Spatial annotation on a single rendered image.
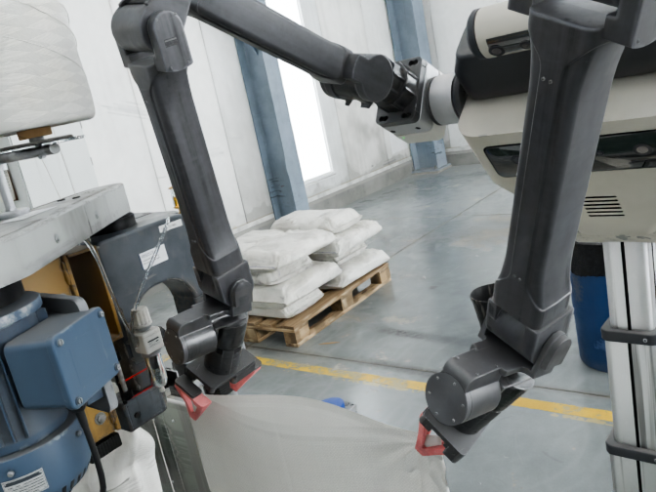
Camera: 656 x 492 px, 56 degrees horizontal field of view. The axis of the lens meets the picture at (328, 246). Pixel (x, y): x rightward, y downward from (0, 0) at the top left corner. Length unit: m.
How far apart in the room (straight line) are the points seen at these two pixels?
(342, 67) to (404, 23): 8.64
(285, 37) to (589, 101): 0.53
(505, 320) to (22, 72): 0.63
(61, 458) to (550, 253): 0.62
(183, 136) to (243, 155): 6.06
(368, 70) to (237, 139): 5.88
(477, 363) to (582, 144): 0.25
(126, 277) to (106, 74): 4.97
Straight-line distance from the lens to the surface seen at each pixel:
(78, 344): 0.78
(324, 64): 0.99
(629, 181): 1.09
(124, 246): 1.11
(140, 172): 6.04
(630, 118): 0.98
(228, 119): 6.83
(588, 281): 3.00
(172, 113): 0.84
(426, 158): 9.71
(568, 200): 0.58
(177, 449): 1.99
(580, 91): 0.51
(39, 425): 0.85
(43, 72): 0.85
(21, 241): 0.81
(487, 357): 0.69
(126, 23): 0.83
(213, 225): 0.90
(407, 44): 9.63
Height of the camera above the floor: 1.50
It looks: 14 degrees down
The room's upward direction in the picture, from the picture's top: 12 degrees counter-clockwise
